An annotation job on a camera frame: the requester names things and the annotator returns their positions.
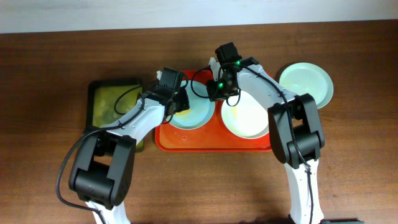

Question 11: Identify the black tray with yellow liquid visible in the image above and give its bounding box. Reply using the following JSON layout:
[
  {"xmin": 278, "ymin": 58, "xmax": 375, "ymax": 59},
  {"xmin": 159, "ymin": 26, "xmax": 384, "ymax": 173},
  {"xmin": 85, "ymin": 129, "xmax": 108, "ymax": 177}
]
[{"xmin": 84, "ymin": 78, "xmax": 142, "ymax": 133}]

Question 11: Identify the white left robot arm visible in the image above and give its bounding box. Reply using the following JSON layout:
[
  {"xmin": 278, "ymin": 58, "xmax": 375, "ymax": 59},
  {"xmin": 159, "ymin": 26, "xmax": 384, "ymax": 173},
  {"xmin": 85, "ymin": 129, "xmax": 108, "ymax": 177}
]
[{"xmin": 56, "ymin": 68, "xmax": 189, "ymax": 223}]

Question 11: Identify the white plate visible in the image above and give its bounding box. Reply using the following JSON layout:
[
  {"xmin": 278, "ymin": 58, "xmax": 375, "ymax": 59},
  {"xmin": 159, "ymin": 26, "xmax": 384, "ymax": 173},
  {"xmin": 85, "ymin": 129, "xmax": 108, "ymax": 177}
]
[{"xmin": 221, "ymin": 91, "xmax": 269, "ymax": 139}]

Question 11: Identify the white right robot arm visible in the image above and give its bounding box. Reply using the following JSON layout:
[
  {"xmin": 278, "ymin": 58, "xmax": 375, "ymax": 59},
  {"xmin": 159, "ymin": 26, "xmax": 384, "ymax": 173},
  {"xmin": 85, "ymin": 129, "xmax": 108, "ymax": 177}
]
[{"xmin": 206, "ymin": 42, "xmax": 325, "ymax": 223}]

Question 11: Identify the red plastic tray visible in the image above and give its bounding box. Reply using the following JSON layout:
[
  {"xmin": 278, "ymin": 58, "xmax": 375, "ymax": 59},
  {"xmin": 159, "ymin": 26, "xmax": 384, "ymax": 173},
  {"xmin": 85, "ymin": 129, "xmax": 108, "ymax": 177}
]
[{"xmin": 155, "ymin": 71, "xmax": 271, "ymax": 152}]

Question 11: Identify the light green plate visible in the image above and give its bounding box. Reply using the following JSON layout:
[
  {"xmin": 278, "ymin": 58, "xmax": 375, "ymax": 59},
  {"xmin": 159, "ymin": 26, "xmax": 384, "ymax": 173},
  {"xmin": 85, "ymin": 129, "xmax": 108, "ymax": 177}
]
[{"xmin": 279, "ymin": 62, "xmax": 334, "ymax": 108}]

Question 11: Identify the light blue plate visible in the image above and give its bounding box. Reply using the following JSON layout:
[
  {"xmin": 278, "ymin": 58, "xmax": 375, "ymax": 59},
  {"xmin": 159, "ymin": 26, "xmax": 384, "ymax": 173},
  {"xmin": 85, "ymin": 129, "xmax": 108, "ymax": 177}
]
[{"xmin": 170, "ymin": 81, "xmax": 215, "ymax": 130}]

